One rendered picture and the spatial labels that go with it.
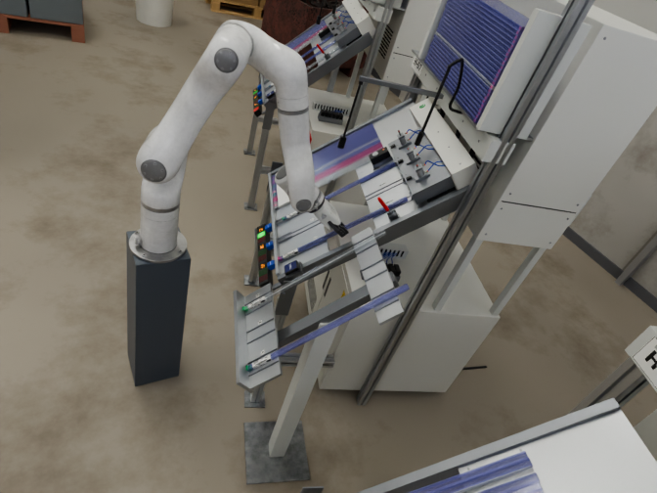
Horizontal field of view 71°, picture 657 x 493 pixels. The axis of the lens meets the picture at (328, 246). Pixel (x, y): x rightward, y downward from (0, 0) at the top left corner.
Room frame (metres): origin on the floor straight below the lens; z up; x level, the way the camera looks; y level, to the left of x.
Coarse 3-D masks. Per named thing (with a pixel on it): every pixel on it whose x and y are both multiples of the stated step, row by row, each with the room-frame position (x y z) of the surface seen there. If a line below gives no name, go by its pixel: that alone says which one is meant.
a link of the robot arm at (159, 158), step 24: (216, 48) 1.09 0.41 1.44; (240, 48) 1.12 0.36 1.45; (192, 72) 1.15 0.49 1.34; (216, 72) 1.09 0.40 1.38; (240, 72) 1.12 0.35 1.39; (192, 96) 1.13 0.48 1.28; (216, 96) 1.15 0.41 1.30; (168, 120) 1.12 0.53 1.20; (192, 120) 1.13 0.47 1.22; (144, 144) 1.09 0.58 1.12; (168, 144) 1.09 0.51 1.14; (192, 144) 1.14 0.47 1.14; (144, 168) 1.05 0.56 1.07; (168, 168) 1.07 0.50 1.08
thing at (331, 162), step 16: (368, 128) 1.89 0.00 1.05; (336, 144) 1.86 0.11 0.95; (352, 144) 1.82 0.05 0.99; (368, 144) 1.78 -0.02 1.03; (320, 160) 1.78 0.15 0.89; (336, 160) 1.74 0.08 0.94; (352, 160) 1.70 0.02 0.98; (368, 160) 1.67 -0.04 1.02; (272, 176) 1.79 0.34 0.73; (320, 176) 1.67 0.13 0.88; (336, 176) 1.63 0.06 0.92
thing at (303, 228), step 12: (288, 204) 1.57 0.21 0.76; (300, 216) 1.47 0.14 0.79; (312, 216) 1.45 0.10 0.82; (288, 228) 1.43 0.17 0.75; (300, 228) 1.40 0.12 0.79; (312, 228) 1.39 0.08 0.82; (324, 228) 1.37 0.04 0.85; (288, 240) 1.36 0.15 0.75; (300, 240) 1.34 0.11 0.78; (312, 240) 1.33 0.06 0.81; (300, 252) 1.28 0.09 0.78; (312, 252) 1.27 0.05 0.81; (324, 252) 1.25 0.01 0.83
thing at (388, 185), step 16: (400, 112) 1.94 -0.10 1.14; (384, 128) 1.87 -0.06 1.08; (400, 128) 1.83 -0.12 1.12; (416, 128) 1.79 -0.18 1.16; (384, 144) 1.76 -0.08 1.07; (384, 176) 1.56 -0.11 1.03; (400, 176) 1.53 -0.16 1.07; (368, 192) 1.50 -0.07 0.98; (384, 192) 1.47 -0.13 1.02; (400, 192) 1.44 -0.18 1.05; (400, 208) 1.36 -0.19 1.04; (416, 208) 1.34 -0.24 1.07; (384, 224) 1.31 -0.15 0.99
